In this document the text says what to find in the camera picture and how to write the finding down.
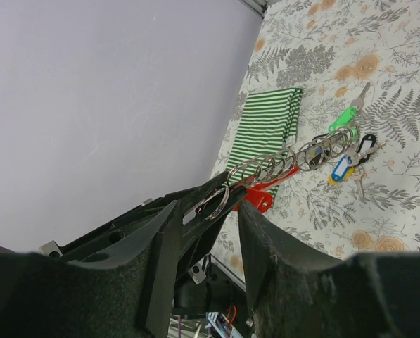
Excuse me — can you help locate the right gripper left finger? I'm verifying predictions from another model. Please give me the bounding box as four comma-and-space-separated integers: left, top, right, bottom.
0, 201, 182, 337

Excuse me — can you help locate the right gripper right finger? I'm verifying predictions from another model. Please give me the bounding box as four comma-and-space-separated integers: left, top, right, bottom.
238, 202, 420, 337

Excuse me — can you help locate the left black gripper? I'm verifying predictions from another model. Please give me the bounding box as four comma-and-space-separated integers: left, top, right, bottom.
39, 171, 247, 285

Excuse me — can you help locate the silver keyring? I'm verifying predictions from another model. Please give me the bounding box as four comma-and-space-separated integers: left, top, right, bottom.
195, 186, 230, 220

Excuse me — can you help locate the red key tag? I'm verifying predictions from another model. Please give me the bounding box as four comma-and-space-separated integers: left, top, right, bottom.
243, 188, 274, 213

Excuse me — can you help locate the red handled metal key tool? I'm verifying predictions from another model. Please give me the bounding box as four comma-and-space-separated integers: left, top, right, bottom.
229, 123, 356, 194

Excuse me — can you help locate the black oval key tag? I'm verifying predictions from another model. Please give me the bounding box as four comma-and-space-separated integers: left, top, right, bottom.
307, 152, 324, 169

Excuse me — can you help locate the silver keys bunch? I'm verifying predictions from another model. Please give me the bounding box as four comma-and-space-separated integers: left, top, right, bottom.
345, 82, 384, 197

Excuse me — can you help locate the green striped cloth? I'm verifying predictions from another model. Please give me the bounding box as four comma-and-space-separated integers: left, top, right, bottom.
226, 87, 305, 200

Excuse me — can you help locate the blue key tag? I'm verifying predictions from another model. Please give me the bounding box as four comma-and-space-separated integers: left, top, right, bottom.
328, 156, 355, 185

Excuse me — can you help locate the green key tag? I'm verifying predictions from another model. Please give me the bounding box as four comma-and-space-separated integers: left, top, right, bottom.
328, 106, 357, 134

